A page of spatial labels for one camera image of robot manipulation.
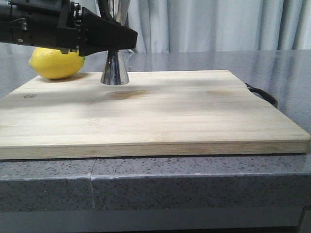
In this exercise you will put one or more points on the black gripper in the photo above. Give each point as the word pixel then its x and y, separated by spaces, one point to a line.
pixel 55 24

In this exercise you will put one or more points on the steel double jigger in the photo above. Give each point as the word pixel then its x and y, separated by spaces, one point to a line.
pixel 114 72

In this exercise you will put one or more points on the yellow lemon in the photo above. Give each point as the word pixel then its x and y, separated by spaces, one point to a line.
pixel 52 64

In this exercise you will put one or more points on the grey curtain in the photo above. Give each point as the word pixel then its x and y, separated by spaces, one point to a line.
pixel 216 25

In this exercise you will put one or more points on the wooden cutting board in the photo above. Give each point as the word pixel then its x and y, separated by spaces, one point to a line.
pixel 156 114

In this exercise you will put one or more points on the black cutting board handle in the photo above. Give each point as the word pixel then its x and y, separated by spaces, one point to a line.
pixel 263 94

